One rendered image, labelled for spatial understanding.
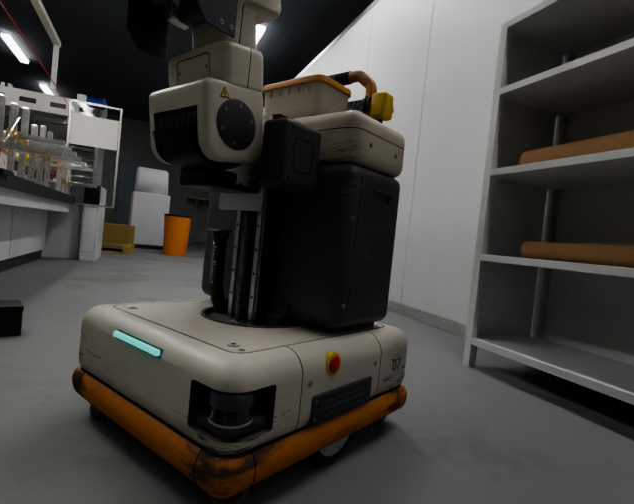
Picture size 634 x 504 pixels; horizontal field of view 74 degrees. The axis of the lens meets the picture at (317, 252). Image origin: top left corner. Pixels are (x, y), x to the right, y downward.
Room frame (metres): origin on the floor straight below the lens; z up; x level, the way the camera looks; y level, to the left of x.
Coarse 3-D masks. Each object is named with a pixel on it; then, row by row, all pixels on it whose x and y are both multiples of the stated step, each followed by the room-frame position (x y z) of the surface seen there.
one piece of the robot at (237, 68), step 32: (256, 0) 0.95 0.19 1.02; (192, 32) 0.98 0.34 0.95; (192, 64) 0.92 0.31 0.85; (224, 64) 0.86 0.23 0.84; (256, 64) 0.92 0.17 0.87; (160, 96) 0.93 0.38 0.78; (192, 96) 0.85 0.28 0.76; (224, 96) 0.86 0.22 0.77; (256, 96) 0.93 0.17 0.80; (224, 128) 0.86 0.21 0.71; (256, 128) 0.93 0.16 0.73; (160, 160) 0.98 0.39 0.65; (224, 160) 0.88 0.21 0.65; (256, 160) 0.95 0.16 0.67
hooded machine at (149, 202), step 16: (144, 176) 7.95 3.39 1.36; (160, 176) 8.09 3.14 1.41; (144, 192) 7.90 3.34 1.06; (160, 192) 8.04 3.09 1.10; (144, 208) 7.87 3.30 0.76; (160, 208) 8.00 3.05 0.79; (128, 224) 8.49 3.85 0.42; (144, 224) 7.88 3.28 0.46; (160, 224) 8.01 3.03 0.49; (144, 240) 7.89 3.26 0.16; (160, 240) 8.02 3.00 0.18
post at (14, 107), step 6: (12, 102) 2.52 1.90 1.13; (12, 108) 2.51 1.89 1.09; (18, 108) 2.55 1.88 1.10; (12, 114) 2.51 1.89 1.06; (12, 120) 2.51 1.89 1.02; (12, 126) 2.51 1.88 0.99; (12, 138) 2.52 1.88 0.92; (12, 150) 2.52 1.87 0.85; (12, 156) 2.52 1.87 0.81; (12, 162) 2.52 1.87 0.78; (12, 168) 2.53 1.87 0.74
